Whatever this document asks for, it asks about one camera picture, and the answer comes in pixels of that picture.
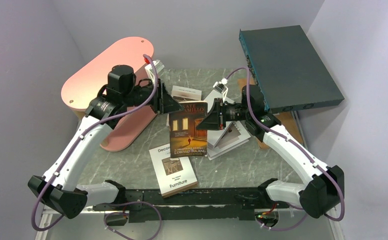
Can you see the dark teal flat box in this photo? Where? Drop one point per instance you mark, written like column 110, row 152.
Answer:
column 288, row 70

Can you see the white Decorate Furniture book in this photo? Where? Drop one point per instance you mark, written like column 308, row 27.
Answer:
column 174, row 175

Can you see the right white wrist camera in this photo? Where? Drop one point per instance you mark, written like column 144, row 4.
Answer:
column 222, row 88

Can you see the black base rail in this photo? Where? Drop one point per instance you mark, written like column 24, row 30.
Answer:
column 241, row 203

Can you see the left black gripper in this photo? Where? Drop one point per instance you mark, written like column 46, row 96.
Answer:
column 163, row 102

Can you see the beige cup cover book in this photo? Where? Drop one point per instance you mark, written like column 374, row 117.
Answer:
column 185, row 94

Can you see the white Insoia travel book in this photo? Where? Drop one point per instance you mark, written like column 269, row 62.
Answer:
column 214, row 136

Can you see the brown wooden board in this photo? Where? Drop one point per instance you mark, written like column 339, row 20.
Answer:
column 286, row 118

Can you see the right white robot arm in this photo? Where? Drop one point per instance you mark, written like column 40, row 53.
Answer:
column 321, row 191

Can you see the dark orange Edward Tulane novel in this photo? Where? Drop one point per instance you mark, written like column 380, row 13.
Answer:
column 185, row 139

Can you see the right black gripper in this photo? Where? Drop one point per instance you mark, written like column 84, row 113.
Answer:
column 214, row 120

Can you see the white fashion cover magazine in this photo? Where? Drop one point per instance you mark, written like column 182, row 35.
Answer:
column 235, row 136

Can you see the pink three-tier shelf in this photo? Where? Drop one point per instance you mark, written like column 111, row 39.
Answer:
column 83, row 86

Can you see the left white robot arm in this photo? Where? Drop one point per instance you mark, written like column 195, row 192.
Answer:
column 58, row 188

